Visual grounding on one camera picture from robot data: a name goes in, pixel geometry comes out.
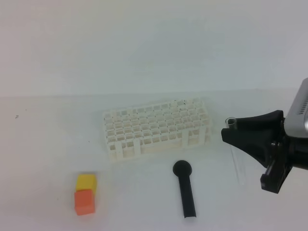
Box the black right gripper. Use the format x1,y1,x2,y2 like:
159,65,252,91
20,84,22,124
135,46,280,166
221,110,308,194

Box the clear glass test tube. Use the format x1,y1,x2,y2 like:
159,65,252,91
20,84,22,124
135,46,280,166
225,117,246,185

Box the white test tube rack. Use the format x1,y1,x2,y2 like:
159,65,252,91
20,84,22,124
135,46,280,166
103,98,213,162

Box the black scoop tool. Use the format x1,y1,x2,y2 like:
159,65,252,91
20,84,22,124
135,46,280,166
173,160,196,218

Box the yellow cube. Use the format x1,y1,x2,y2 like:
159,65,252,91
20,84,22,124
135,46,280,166
75,174,97,194

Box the orange cube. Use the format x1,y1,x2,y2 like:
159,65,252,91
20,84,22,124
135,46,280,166
74,189,95,216

